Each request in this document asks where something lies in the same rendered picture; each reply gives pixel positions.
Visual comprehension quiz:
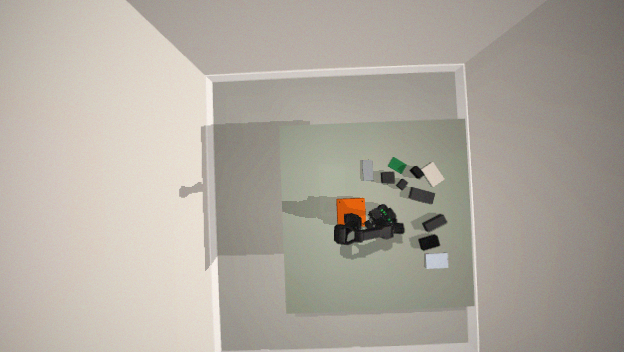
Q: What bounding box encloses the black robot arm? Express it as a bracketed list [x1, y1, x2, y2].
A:
[334, 208, 404, 245]

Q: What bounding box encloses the dark grey switch panel with green rocker switches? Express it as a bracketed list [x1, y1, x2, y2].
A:
[377, 204, 398, 223]

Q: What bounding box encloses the green flat panel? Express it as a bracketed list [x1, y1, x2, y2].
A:
[388, 157, 407, 174]

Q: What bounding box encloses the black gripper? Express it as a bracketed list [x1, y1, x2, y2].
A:
[364, 208, 397, 229]

